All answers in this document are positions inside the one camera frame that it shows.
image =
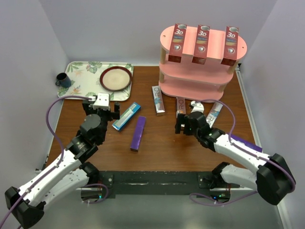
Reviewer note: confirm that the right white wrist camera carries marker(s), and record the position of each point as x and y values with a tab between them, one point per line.
196	107

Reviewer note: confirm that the floral serving tray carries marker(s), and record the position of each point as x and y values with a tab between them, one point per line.
85	79

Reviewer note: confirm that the purple toothpaste box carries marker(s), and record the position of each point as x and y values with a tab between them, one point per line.
138	132
247	143

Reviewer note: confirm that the pink three-tier shelf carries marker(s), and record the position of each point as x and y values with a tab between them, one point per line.
195	81

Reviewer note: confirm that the blue toothpaste box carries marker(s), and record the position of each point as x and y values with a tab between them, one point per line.
126	116

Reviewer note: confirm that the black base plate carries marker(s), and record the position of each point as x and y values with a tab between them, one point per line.
162	183

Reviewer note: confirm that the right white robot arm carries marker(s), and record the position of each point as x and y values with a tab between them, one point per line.
268	176

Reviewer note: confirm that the red toothpaste box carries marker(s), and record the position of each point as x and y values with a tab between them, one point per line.
177	43
201	44
230	46

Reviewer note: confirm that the purple toothpaste box right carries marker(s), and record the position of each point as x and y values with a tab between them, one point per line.
247	143

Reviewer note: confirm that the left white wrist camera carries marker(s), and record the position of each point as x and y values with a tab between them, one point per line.
100	101

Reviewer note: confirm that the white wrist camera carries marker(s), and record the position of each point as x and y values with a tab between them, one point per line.
196	107
100	101

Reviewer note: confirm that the dark blue mug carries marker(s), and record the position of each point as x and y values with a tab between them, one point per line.
63	80

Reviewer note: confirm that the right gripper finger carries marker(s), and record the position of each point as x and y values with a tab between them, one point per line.
186	125
179	122

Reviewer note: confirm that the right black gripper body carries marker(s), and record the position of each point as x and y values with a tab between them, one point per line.
195	132

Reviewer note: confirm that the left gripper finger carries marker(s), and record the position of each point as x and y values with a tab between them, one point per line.
87	107
116	112

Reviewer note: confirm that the silver toothpaste box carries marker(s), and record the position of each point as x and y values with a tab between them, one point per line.
158	100
213	114
180	106

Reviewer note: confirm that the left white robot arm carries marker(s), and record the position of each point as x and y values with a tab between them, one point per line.
69	171

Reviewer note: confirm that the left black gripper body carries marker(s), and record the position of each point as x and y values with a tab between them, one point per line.
104	115

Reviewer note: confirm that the brown rimmed beige plate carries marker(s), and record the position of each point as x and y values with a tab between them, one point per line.
115	78

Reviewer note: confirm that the purple toothpaste box centre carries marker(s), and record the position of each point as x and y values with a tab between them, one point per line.
138	132

